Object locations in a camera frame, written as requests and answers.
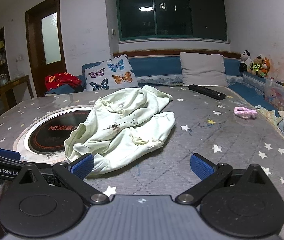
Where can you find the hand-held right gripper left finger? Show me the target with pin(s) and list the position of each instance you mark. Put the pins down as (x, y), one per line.
(83, 165)

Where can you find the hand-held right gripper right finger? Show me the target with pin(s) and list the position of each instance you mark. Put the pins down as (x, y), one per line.
(202, 166)

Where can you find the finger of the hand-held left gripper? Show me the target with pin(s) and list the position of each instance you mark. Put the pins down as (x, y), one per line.
(8, 154)

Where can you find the light green t-shirt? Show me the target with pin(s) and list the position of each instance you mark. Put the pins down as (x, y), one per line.
(122, 122)

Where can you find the grey star-print tablecloth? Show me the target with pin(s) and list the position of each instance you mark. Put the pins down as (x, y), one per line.
(219, 135)

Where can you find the round built-in induction cooker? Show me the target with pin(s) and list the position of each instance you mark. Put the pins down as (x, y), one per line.
(49, 132)

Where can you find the dark wooden side desk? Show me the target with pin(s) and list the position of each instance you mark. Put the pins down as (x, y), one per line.
(9, 87)

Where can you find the pink knitted scrunchie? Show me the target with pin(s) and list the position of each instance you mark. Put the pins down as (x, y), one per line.
(244, 112)

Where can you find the black remote control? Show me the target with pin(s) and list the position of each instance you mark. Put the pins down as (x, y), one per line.
(207, 92)

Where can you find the glass jar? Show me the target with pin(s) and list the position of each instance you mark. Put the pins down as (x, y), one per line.
(3, 79)

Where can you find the red patterned blanket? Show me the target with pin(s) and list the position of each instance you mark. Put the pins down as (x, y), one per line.
(62, 80)

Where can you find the butterfly print pillow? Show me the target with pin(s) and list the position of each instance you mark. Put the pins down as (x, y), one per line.
(112, 73)

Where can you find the plain grey pillow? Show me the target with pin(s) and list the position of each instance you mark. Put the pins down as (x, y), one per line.
(203, 68)

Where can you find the brown door with frosted glass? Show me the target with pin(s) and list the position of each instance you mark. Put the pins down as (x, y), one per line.
(35, 55)

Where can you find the clear plastic storage box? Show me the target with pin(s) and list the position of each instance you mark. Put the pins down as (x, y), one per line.
(282, 97)

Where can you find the blue sofa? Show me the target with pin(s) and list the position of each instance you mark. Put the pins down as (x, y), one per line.
(157, 67)

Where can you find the brown bear plush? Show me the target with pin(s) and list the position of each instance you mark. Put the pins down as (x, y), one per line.
(256, 66)

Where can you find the stuffed toy animals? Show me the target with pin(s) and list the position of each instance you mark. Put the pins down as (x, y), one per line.
(245, 60)

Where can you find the orange fox plush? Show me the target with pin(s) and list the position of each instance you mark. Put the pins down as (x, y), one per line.
(265, 66)

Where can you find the dark green framed window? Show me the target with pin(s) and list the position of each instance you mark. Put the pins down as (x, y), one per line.
(172, 15)

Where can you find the white wall socket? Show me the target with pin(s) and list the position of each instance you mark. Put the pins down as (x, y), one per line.
(19, 58)

